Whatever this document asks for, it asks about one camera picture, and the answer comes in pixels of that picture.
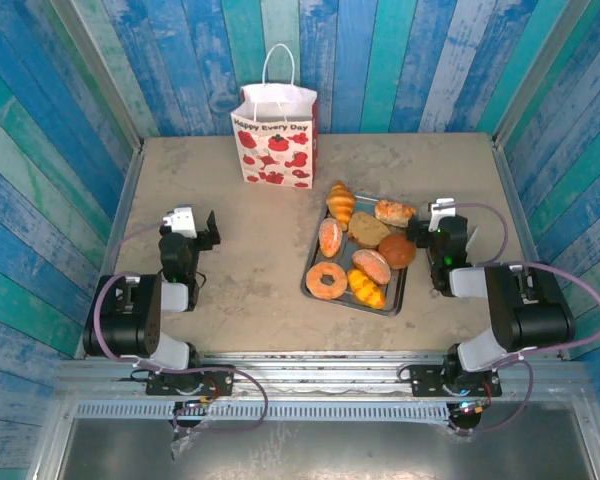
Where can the orange sugared oval fake bread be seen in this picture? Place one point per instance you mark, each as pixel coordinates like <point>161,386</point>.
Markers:
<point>372,266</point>
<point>330,237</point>

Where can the orange fake donut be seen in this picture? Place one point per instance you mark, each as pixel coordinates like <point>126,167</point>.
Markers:
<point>315,282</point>

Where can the red white paper gift bag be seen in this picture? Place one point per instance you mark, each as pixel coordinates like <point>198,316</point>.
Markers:
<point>270,150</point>

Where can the crusty fake scone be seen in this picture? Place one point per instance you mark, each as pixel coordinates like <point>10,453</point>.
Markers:
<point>392,212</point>

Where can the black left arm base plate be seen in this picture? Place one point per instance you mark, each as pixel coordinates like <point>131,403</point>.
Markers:
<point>220,382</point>

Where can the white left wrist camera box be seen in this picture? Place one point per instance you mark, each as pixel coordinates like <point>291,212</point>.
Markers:
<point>181,220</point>

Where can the golden fake croissant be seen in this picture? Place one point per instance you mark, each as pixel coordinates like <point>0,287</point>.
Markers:
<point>341,202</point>

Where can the metal corner profile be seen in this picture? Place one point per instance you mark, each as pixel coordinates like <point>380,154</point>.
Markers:
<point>532,75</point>
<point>99,75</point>

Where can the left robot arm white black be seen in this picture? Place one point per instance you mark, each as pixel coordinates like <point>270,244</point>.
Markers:
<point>125,325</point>

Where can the brown fake bread slice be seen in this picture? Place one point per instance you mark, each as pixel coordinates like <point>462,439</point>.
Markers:
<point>367,229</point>

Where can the yellow striped fake bread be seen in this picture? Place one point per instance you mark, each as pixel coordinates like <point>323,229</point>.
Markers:
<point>365,289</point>

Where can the brown round fake bun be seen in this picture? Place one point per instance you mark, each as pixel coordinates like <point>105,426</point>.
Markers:
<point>397,251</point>

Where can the aluminium rail frame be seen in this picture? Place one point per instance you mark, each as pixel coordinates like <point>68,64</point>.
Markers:
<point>320,380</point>

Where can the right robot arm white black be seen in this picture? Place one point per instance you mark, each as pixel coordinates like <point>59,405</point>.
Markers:
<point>530,320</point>

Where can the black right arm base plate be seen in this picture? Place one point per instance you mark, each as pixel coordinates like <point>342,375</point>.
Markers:
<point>425,382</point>

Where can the clear plastic bag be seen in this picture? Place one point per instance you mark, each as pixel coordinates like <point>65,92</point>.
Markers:
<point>180,442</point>

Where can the metal baking tray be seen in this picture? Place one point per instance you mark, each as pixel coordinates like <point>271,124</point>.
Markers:
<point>347,247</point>

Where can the steel sheet panel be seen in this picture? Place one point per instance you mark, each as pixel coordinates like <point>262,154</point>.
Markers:
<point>330,450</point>

